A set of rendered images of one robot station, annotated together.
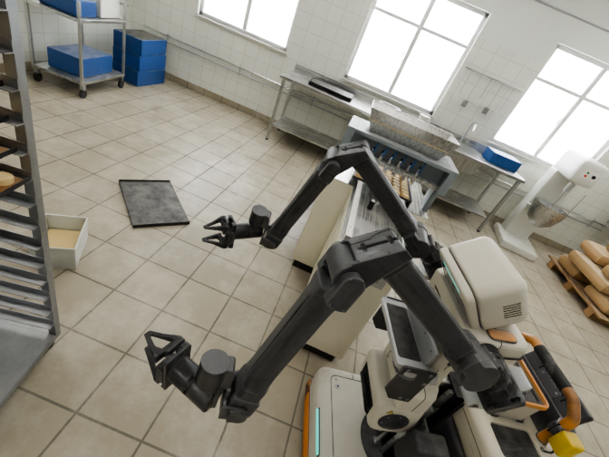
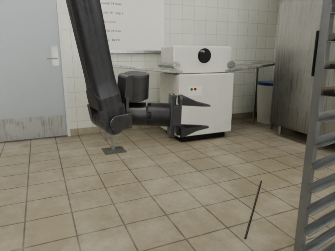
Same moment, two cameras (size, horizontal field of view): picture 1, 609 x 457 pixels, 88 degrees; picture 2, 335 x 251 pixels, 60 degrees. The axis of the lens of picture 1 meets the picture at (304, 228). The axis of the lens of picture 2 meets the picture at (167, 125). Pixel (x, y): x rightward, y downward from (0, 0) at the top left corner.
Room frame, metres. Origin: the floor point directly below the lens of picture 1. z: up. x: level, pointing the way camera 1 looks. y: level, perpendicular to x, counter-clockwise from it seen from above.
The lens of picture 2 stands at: (1.00, -0.15, 1.08)
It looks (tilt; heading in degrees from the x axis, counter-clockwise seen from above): 14 degrees down; 156
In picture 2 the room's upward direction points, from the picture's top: straight up
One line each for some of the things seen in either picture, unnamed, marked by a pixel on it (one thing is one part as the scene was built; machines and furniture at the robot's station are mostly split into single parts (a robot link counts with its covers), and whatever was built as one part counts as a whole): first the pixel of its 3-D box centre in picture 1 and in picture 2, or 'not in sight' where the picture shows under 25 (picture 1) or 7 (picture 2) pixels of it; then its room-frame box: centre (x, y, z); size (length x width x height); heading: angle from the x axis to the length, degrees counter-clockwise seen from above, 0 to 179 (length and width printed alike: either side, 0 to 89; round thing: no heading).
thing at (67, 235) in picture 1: (61, 240); not in sight; (1.23, 1.29, 0.08); 0.30 x 0.22 x 0.16; 30
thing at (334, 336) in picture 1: (346, 270); not in sight; (1.60, -0.35, 0.45); 0.70 x 0.34 x 0.90; 179
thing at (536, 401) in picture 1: (502, 378); not in sight; (0.81, -0.83, 0.87); 0.23 x 0.15 x 0.11; 11
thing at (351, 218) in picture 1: (362, 169); not in sight; (2.22, -0.21, 0.87); 2.01 x 0.03 x 0.07; 179
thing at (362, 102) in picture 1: (392, 140); not in sight; (4.62, -0.64, 0.61); 3.40 x 0.70 x 1.22; 90
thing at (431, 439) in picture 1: (395, 415); not in sight; (0.70, -0.57, 0.61); 0.28 x 0.27 x 0.25; 11
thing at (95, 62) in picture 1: (82, 60); not in sight; (3.54, 3.18, 0.29); 0.56 x 0.38 x 0.20; 8
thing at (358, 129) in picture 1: (390, 165); not in sight; (2.10, -0.36, 1.01); 0.72 x 0.33 x 0.34; 89
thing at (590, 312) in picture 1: (596, 296); not in sight; (3.71, -3.72, 0.06); 1.20 x 0.80 x 0.11; 2
